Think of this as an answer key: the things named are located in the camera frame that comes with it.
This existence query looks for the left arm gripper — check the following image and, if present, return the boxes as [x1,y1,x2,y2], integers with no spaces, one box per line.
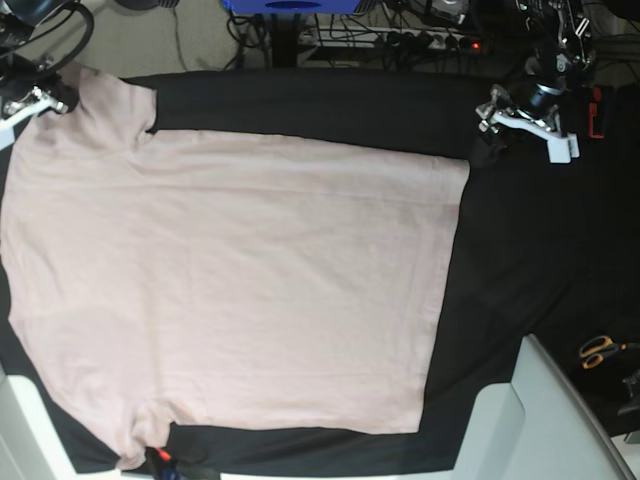
[469,82,563,168]

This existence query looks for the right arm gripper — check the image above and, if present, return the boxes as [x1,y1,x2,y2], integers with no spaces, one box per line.
[1,79,78,120]

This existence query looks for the pink T-shirt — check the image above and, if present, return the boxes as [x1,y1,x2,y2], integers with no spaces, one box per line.
[1,68,469,468]

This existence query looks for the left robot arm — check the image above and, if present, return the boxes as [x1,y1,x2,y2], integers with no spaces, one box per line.
[469,1,595,168]

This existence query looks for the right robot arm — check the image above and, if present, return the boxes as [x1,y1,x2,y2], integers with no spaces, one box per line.
[1,1,95,130]

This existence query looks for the red black clamp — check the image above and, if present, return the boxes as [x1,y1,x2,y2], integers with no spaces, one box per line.
[588,86,614,140]

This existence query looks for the black table cloth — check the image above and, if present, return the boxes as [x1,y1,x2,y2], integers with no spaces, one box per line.
[1,69,639,477]

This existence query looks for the white power strip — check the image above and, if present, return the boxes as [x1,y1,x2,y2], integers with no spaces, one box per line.
[298,25,489,54]

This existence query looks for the blue plastic box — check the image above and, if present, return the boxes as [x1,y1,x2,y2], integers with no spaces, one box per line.
[222,0,360,15]

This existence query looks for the orange black clamp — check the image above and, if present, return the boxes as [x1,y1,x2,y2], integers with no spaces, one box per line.
[145,447,175,479]

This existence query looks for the orange handled scissors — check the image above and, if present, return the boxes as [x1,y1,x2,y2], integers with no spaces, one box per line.
[578,335,639,370]

